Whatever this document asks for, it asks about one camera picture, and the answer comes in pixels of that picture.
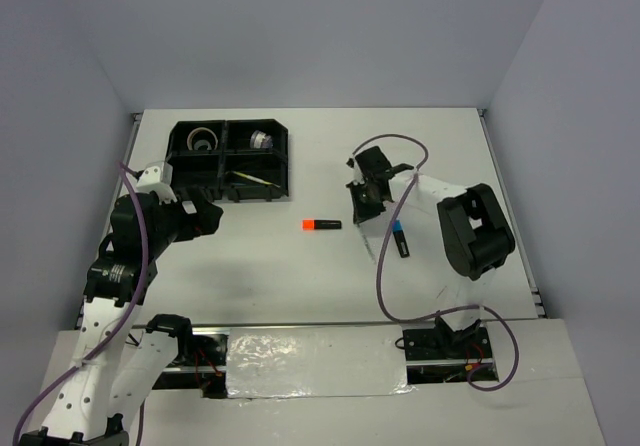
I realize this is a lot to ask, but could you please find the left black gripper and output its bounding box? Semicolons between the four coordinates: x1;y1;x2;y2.
145;185;223;257

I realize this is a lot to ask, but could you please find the blue highlighter marker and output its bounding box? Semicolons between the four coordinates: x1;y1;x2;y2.
392;220;410;258

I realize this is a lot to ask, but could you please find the yellow thin pen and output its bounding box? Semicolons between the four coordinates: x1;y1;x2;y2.
230;171;280;188

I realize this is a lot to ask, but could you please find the orange highlighter marker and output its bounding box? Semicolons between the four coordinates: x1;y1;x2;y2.
302;219;342;231

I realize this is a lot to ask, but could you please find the small clear tape roll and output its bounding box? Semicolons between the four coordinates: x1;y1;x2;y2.
193;139;217;151

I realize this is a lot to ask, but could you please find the large clear tape roll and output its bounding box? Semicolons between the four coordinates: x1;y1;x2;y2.
186;127;219;151

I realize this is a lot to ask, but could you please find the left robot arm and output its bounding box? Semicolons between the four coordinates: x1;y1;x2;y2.
13;189;223;445

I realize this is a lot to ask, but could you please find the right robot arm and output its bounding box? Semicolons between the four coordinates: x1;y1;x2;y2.
347;145;516;357

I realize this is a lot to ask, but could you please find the black four-compartment organizer tray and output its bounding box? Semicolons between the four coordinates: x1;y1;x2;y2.
166;119;289;203

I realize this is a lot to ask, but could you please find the silver foil covered panel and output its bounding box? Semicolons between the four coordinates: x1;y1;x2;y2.
226;325;412;399

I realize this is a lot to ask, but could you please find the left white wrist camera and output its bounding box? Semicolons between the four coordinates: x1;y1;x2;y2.
136;161;177;204

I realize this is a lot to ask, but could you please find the metal mounting rail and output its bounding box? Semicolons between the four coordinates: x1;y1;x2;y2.
189;318;436;332

